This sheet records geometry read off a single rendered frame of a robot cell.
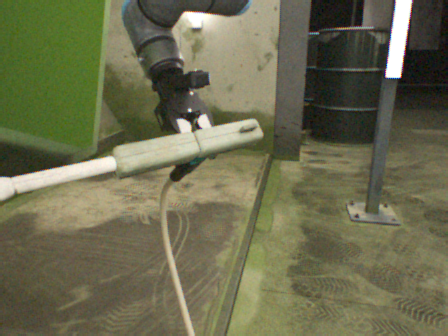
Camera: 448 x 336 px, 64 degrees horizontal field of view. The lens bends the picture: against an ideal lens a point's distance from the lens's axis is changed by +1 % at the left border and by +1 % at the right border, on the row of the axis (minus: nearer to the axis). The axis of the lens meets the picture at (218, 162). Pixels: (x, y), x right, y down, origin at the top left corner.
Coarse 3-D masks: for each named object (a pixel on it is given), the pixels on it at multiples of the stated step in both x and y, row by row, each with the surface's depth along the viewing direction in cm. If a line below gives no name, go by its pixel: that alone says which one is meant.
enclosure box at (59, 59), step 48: (0, 0) 85; (48, 0) 83; (96, 0) 81; (0, 48) 89; (48, 48) 86; (96, 48) 84; (0, 96) 92; (48, 96) 90; (96, 96) 85; (0, 144) 84; (48, 144) 90; (96, 144) 91
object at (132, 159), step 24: (144, 144) 59; (168, 144) 61; (192, 144) 64; (216, 144) 66; (240, 144) 70; (72, 168) 53; (96, 168) 55; (120, 168) 56; (144, 168) 59; (192, 168) 76; (0, 192) 48; (24, 192) 51
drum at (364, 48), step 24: (336, 48) 266; (360, 48) 259; (384, 48) 262; (336, 72) 270; (360, 72) 263; (336, 96) 274; (360, 96) 268; (312, 120) 304; (336, 120) 278; (360, 120) 273; (336, 144) 282; (360, 144) 279
